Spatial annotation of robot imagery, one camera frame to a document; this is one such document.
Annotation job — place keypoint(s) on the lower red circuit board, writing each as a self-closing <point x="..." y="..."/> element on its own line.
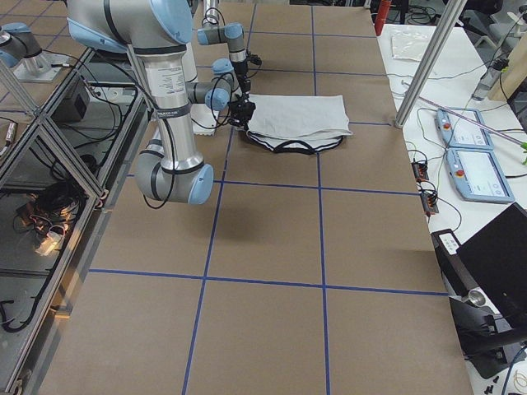
<point x="429" y="202"/>

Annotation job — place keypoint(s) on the black laptop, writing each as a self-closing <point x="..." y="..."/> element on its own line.
<point x="496" y="259"/>

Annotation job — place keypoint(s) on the silver reach grabber stick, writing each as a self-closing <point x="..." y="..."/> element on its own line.
<point x="517" y="142"/>

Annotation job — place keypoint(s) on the aluminium frame post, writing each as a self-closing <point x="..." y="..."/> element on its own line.
<point x="441" y="34"/>

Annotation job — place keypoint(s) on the aluminium side frame rail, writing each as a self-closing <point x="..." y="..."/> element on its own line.
<point x="53" y="181"/>

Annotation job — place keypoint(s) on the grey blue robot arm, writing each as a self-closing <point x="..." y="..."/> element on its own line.
<point x="214" y="30"/>
<point x="170" y="169"/>

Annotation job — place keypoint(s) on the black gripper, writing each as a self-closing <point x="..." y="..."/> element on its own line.
<point x="240" y="111"/>
<point x="245" y="85"/>

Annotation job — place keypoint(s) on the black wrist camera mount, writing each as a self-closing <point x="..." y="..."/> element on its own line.
<point x="254" y="59"/>

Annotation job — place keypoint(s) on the lower blue teach pendant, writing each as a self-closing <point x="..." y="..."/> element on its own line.
<point x="477" y="176"/>

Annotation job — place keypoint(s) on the red fire extinguisher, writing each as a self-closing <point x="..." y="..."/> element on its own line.
<point x="381" y="16"/>

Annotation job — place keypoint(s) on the red circuit board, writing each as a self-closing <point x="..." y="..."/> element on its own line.
<point x="420" y="171"/>
<point x="429" y="202"/>

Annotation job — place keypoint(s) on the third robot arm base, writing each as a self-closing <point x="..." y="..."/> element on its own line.
<point x="21" y="52"/>

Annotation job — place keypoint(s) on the white plastic bag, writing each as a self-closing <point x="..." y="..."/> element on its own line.
<point x="409" y="46"/>

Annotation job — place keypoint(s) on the black power supply box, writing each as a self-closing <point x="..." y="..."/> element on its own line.
<point x="74" y="105"/>

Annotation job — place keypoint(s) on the blue teach pendant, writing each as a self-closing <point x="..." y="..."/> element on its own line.
<point x="459" y="133"/>
<point x="477" y="176"/>

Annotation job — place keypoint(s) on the grey cartoon print t-shirt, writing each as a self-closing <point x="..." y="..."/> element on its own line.
<point x="300" y="124"/>

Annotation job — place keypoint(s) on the upper red circuit board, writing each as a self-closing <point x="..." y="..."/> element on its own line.
<point x="420" y="171"/>

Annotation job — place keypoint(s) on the upper blue teach pendant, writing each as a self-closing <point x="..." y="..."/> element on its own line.
<point x="459" y="133"/>

